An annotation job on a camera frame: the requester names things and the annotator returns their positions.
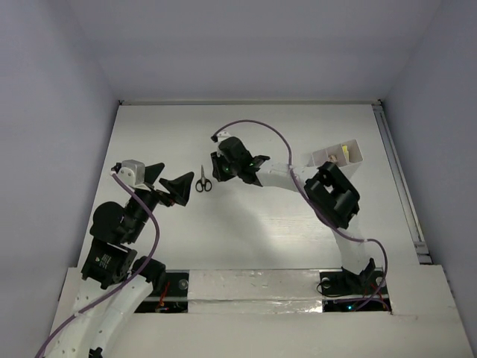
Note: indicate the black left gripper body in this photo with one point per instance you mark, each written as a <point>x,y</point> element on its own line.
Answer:
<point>158,192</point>

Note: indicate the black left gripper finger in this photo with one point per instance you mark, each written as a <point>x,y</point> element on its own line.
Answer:
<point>178,190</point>
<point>152,173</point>

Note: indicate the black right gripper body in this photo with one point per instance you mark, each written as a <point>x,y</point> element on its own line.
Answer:
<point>226,169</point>

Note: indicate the black handled scissors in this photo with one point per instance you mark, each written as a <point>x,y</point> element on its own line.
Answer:
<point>203,184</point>

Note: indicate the yellow capped white marker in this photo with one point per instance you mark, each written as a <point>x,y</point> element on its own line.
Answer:
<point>346,153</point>

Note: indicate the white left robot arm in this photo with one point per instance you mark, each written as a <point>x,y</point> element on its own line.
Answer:
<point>115,280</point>

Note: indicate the white divided pen holder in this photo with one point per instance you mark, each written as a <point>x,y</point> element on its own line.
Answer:
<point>319,157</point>

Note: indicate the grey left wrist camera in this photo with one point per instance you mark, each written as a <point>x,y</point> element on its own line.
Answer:
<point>131,173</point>

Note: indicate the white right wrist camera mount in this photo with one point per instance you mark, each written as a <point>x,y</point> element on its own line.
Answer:
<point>220,136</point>

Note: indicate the foil covered front rail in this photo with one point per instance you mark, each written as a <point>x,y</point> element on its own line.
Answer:
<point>275,291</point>

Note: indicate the aluminium side rail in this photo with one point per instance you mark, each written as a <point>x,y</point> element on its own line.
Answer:
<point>410,214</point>

